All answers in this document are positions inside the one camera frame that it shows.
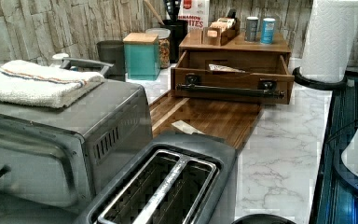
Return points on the wooden drawer with black handle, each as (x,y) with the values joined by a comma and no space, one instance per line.
(266,81)

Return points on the packet inside drawer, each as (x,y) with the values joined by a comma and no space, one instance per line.
(222,68)

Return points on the wooden drawer cabinet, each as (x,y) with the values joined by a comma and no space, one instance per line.
(193,41)

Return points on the white paper slip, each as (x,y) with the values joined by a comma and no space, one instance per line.
(183,127)

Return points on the wooden cutting board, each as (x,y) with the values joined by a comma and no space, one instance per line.
(231,121)

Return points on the black two-slot toaster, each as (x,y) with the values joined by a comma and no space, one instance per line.
(177,178)

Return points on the teal canister with wooden lid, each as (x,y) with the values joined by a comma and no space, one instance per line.
(142,56)

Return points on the glass jar with snacks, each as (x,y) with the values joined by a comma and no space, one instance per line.
(164,45)

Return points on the black utensil holder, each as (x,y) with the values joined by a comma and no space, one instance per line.
(178,33)

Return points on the dark grey cup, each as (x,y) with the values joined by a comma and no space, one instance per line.
(112,51)

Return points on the small wooden organizer box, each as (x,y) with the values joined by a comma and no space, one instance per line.
(220,32)

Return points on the cinnamon cereal box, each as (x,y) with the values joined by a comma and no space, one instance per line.
(195,12)

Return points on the black utensils in holder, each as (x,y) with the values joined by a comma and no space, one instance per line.
(172,8)

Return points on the grey tin can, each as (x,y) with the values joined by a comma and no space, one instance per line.
(251,29)

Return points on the blue tin can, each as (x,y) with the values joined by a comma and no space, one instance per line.
(267,31)

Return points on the black paper towel holder base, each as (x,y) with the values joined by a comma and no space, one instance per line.
(318,85)

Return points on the black round object bottom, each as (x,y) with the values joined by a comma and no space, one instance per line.
(262,219)

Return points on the silver toaster oven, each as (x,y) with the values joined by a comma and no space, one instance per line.
(65,156)

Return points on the white folded towel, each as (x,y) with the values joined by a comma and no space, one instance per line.
(26,83)

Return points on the white paper towel roll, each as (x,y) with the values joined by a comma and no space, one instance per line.
(332,28)

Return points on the wooden spoon handle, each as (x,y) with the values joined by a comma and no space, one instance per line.
(154,12)

